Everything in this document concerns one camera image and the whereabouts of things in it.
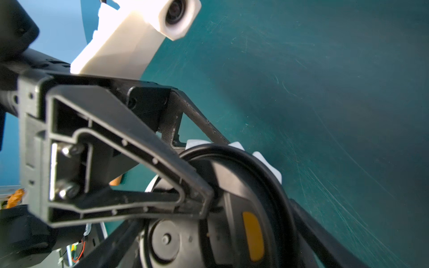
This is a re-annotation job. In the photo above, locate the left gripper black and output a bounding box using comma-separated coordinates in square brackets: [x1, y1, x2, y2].
[1, 49, 172, 268]

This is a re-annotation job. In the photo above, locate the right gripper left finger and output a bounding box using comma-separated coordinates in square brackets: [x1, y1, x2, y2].
[75, 218, 147, 268]

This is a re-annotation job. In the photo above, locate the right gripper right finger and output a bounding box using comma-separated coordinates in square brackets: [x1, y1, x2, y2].
[289, 199, 367, 268]

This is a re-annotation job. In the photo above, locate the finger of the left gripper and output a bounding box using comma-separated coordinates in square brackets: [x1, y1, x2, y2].
[18, 75, 214, 227]
[158, 89, 230, 149]

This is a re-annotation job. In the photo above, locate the black plastic cup lid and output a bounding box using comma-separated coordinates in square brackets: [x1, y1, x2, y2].
[140, 144, 300, 268]

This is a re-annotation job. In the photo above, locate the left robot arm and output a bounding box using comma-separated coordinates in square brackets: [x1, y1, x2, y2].
[1, 1, 227, 268]

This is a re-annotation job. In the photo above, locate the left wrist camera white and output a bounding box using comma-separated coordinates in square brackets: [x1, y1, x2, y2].
[70, 0, 202, 80]

